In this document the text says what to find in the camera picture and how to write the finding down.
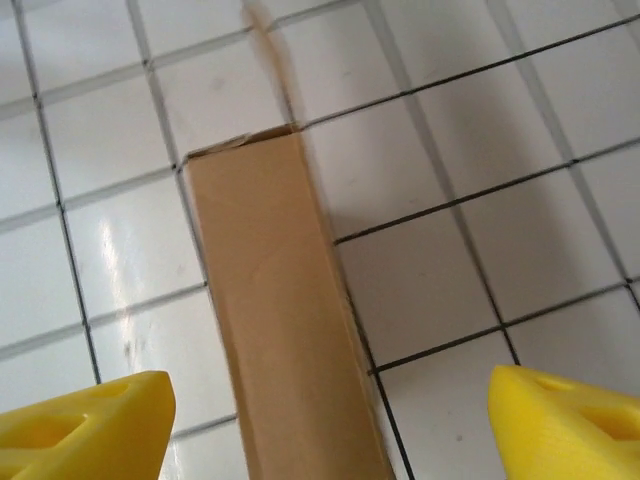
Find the brown cardboard paper box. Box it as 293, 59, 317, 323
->
184, 0, 398, 480

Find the white gridded table mat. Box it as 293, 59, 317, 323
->
0, 0, 640, 480

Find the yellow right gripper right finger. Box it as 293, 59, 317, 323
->
487, 364, 640, 480

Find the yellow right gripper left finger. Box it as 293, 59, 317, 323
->
0, 370, 177, 480

